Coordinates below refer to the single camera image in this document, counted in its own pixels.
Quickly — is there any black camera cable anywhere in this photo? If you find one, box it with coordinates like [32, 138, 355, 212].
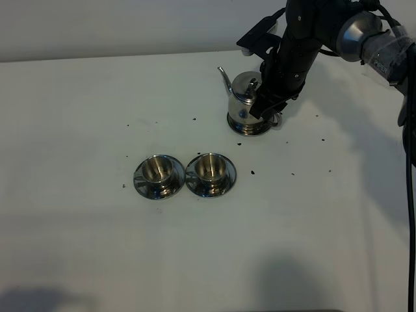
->
[367, 0, 416, 312]

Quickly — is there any stainless steel teapot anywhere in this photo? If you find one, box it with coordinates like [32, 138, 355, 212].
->
[217, 66, 282, 137]

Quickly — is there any right stainless steel teacup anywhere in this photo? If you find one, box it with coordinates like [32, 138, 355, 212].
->
[194, 153, 227, 184]

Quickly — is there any left stainless steel teacup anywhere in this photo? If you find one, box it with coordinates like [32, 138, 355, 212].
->
[142, 155, 174, 184]

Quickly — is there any stainless steel teacup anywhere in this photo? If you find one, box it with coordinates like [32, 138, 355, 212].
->
[142, 155, 174, 184]
[194, 153, 227, 184]

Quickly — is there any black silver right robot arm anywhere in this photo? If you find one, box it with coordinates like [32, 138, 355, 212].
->
[250, 1, 415, 156]

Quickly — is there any left stainless steel saucer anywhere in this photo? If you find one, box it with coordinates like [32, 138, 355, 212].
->
[133, 155, 185, 200]

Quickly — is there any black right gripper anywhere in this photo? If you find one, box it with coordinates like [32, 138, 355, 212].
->
[250, 1, 345, 119]

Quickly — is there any stainless steel saucer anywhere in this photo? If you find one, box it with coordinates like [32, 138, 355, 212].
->
[185, 153, 237, 198]
[133, 155, 185, 200]

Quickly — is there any right stainless steel saucer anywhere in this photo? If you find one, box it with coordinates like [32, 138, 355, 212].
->
[185, 153, 237, 198]

